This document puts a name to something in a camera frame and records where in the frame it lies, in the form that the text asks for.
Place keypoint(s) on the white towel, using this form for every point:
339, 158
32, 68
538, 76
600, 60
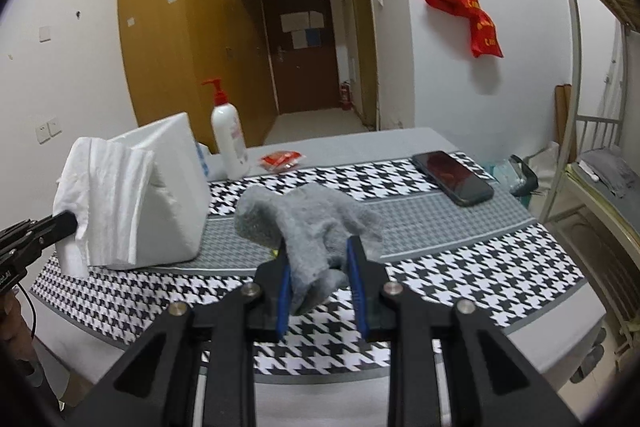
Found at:
105, 192

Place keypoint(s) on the red snack packet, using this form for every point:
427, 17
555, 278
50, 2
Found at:
281, 159

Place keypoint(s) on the metal bunk bed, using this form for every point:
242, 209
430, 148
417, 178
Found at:
580, 57

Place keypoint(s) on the blue white paper notice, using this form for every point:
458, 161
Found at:
306, 39

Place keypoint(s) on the houndstooth bed sheet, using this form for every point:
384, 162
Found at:
450, 257

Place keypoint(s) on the grey folded blanket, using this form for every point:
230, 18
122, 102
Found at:
607, 169

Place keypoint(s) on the person's left hand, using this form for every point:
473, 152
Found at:
12, 332

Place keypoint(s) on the wooden wardrobe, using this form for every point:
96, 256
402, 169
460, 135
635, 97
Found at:
170, 47

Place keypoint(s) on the white double wall switch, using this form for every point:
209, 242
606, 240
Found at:
47, 129

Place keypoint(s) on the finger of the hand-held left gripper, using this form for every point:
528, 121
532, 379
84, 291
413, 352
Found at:
55, 224

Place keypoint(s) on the white wall switch plate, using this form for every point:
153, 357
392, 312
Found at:
45, 33

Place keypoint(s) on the wooden boards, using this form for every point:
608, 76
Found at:
564, 112

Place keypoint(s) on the white red pump bottle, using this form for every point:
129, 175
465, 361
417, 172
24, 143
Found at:
230, 137

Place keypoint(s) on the white foam box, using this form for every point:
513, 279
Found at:
175, 202

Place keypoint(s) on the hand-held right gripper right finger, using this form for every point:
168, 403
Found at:
361, 302

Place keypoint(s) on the black smartphone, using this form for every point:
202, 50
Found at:
452, 177

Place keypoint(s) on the grey sock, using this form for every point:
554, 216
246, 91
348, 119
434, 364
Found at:
310, 217

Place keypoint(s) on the red fire extinguisher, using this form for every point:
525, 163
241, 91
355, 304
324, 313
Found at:
345, 97

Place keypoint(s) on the wooden side door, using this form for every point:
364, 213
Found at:
364, 42

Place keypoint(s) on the waste bin with bag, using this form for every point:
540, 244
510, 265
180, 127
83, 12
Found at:
520, 174

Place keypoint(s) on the dark brown entrance door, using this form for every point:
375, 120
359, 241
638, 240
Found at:
305, 77

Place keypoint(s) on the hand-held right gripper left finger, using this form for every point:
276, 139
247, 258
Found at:
285, 302

